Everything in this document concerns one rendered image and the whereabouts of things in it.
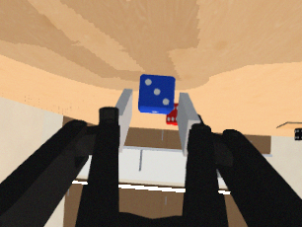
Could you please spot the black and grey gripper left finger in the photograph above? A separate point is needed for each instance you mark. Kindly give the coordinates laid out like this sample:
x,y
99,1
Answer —
x,y
31,193

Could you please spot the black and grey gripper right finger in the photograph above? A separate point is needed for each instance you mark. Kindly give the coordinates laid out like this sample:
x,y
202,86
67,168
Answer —
x,y
262,195

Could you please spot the blue die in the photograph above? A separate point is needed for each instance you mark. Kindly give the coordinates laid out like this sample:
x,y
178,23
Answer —
x,y
156,94

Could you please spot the red die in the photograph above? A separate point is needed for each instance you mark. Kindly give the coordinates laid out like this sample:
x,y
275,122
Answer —
x,y
171,118

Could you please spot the black die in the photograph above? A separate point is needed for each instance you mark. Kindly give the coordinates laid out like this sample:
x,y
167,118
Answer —
x,y
298,134

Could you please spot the brown mat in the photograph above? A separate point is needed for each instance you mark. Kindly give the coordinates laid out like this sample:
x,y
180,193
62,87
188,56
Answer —
x,y
289,123

